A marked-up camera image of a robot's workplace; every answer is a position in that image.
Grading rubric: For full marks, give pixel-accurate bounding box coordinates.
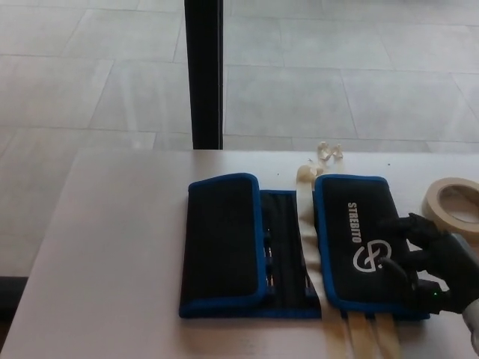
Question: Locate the black vertical pillar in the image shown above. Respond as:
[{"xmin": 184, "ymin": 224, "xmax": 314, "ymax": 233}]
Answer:
[{"xmin": 183, "ymin": 0, "xmax": 226, "ymax": 151}]

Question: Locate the beige masking tape roll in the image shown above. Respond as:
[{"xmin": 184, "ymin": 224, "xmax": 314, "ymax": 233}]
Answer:
[{"xmin": 421, "ymin": 177, "xmax": 479, "ymax": 237}]

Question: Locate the wide beige tape strip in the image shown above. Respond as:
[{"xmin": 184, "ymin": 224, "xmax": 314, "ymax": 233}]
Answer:
[{"xmin": 296, "ymin": 165, "xmax": 350, "ymax": 359}]

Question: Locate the black blue-trimmed toolkit pouch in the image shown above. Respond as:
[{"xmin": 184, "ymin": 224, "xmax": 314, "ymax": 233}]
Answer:
[{"xmin": 178, "ymin": 172, "xmax": 431, "ymax": 322}]

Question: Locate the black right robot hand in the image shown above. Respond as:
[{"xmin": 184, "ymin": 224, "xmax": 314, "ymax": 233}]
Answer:
[{"xmin": 375, "ymin": 212, "xmax": 479, "ymax": 319}]

